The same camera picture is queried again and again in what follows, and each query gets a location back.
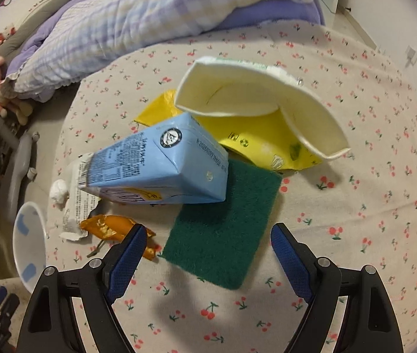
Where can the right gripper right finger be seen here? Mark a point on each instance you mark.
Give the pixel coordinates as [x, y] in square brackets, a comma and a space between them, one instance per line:
[369, 322]

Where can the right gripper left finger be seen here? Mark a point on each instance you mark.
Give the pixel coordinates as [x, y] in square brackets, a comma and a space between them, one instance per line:
[50, 323]

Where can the orange wrapper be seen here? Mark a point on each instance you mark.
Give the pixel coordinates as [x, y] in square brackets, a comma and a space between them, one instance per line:
[107, 228]

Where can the silver torn wrapper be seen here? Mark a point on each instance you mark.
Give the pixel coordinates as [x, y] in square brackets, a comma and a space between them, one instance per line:
[78, 204]

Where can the small white tissue ball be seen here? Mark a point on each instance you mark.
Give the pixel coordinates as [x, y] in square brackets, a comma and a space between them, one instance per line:
[59, 193]

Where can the green yellow scrub sponge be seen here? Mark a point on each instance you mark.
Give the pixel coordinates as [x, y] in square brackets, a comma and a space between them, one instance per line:
[217, 242]

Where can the light blue milk carton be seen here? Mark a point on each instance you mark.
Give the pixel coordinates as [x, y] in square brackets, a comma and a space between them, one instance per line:
[174, 162]

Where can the yellow snack bag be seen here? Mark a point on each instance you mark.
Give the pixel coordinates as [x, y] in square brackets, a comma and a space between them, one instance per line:
[266, 141]

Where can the white paper bowl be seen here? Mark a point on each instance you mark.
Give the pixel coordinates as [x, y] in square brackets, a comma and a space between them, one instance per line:
[218, 87]

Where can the white patterned trash bin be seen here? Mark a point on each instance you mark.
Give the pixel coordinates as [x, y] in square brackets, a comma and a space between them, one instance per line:
[29, 244]

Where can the grey ergonomic chair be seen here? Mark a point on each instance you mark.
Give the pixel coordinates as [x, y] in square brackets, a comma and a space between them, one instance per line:
[6, 165]

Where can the grey bed headboard cushion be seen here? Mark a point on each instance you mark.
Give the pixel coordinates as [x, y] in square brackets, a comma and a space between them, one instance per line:
[12, 47]

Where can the plaid purple duvet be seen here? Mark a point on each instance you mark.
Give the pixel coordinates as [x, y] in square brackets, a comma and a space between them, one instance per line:
[85, 36]

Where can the purple bed sheet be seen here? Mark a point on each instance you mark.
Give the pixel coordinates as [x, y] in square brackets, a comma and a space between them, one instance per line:
[273, 10]

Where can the wall socket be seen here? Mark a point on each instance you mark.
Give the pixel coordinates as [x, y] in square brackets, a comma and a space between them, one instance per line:
[411, 57]

